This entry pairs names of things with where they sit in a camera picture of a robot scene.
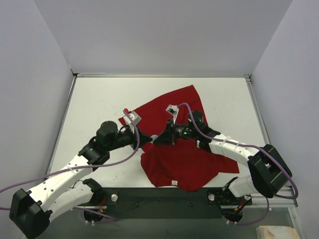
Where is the aluminium frame rail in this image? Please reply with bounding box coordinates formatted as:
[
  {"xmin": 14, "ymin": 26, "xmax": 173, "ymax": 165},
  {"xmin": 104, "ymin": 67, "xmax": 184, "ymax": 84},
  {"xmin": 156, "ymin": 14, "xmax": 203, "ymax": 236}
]
[{"xmin": 249, "ymin": 187, "xmax": 298, "ymax": 208}]

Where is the beige cardboard box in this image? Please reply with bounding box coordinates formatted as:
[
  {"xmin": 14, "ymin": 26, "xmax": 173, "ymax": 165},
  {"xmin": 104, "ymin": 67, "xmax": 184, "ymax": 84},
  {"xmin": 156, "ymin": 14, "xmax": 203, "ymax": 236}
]
[{"xmin": 256, "ymin": 226, "xmax": 300, "ymax": 239}]

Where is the red t-shirt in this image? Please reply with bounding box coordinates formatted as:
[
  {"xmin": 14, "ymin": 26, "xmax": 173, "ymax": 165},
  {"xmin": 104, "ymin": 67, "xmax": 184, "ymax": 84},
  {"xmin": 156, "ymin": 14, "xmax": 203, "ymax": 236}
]
[{"xmin": 118, "ymin": 84, "xmax": 240, "ymax": 192}]

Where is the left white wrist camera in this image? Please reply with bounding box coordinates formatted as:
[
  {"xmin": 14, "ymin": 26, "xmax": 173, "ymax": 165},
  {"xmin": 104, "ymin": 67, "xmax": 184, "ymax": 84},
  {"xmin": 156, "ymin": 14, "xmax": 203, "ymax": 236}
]
[{"xmin": 123, "ymin": 109, "xmax": 142, "ymax": 133}]

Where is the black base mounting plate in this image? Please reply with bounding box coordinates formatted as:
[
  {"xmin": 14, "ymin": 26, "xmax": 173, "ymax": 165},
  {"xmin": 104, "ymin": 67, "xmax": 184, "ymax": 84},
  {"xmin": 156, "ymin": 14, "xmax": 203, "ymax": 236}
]
[{"xmin": 81, "ymin": 187, "xmax": 252, "ymax": 220}]

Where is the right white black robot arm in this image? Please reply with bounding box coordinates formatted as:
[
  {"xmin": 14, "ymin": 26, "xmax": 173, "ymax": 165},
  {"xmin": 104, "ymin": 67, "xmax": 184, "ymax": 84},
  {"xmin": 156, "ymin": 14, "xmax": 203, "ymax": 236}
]
[{"xmin": 153, "ymin": 111, "xmax": 292, "ymax": 198}]

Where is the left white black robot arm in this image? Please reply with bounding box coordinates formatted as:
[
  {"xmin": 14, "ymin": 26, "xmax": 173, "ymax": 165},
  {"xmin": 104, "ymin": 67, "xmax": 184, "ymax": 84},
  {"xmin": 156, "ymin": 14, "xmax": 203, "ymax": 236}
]
[{"xmin": 9, "ymin": 121, "xmax": 152, "ymax": 239}]

